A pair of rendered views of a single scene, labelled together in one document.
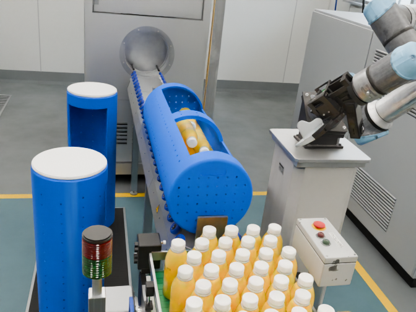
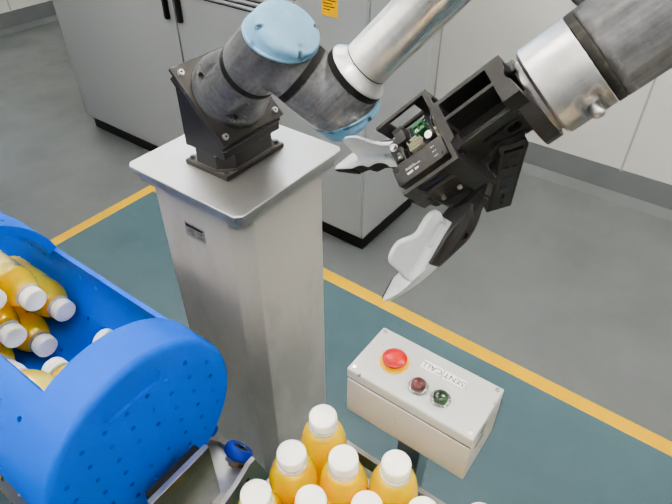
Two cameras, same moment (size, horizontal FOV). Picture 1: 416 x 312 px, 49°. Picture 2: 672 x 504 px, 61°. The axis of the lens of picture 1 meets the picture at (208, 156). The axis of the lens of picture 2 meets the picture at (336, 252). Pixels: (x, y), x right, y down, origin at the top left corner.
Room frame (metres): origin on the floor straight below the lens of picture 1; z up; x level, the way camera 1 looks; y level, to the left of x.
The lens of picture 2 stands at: (0.83, 0.04, 1.75)
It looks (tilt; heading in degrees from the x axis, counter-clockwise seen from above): 40 degrees down; 321
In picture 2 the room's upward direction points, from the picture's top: straight up
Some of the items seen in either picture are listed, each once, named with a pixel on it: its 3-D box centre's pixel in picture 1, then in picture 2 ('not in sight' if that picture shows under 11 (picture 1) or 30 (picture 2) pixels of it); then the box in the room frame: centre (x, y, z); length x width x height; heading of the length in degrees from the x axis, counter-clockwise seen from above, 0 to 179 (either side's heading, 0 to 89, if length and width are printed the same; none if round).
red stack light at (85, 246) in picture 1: (97, 244); not in sight; (0.81, 0.21, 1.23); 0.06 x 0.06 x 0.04
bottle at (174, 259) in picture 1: (176, 270); not in sight; (1.06, 0.05, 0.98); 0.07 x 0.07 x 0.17
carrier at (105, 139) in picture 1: (92, 159); not in sight; (2.55, 0.71, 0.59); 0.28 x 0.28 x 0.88
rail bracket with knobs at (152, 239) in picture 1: (149, 252); not in sight; (1.18, 0.15, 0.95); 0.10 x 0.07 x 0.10; 105
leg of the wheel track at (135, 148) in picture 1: (135, 158); not in sight; (3.21, 0.56, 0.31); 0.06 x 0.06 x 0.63; 15
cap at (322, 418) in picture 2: (274, 229); (323, 419); (1.20, -0.23, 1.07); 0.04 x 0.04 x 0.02
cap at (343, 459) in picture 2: (270, 240); (343, 461); (1.13, -0.21, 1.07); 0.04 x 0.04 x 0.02
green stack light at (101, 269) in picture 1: (97, 261); not in sight; (0.81, 0.21, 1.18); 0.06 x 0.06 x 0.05
